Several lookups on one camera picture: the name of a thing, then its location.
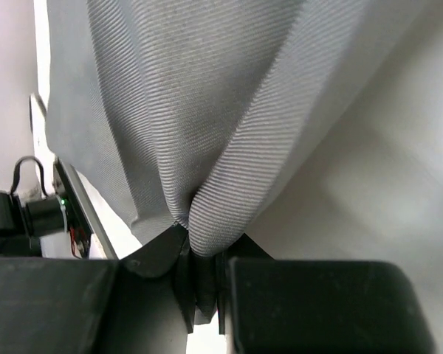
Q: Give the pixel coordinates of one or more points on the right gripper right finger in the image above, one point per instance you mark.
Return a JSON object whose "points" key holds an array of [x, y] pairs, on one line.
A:
{"points": [[316, 306]]}

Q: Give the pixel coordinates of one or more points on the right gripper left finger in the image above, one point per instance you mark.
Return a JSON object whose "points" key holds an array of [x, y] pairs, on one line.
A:
{"points": [[139, 304]]}

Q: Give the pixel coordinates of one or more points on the grey pleated skirt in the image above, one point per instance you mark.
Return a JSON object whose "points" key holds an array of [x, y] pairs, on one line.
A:
{"points": [[200, 112]]}

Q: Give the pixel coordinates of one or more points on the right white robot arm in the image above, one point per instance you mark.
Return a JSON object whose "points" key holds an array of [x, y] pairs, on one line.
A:
{"points": [[40, 229]]}

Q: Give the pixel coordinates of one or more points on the aluminium table rail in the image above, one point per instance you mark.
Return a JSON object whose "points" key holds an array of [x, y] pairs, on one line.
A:
{"points": [[86, 230]]}

